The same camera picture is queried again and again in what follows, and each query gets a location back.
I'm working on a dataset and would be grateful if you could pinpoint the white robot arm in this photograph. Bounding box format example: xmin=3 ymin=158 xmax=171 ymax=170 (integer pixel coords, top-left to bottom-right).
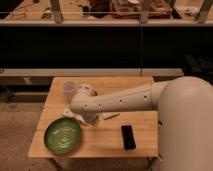
xmin=71 ymin=76 xmax=213 ymax=171

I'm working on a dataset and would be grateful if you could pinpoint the black smartphone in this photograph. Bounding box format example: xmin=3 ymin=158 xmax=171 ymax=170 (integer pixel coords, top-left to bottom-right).
xmin=121 ymin=125 xmax=136 ymax=150

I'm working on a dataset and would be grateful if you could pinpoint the grey metal shelf rail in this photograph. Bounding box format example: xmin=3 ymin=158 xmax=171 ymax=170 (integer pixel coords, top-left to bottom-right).
xmin=0 ymin=68 xmax=184 ymax=77

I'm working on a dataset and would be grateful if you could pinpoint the green ceramic bowl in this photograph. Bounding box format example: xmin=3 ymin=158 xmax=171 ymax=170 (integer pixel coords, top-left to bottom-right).
xmin=44 ymin=118 xmax=82 ymax=155

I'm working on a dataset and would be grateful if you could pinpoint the wooden table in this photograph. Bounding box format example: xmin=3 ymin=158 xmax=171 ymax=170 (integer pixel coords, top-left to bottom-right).
xmin=28 ymin=76 xmax=158 ymax=158

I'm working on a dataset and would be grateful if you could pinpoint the white crumpled packet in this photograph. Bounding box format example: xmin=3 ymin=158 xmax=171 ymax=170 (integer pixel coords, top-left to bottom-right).
xmin=63 ymin=108 xmax=87 ymax=126

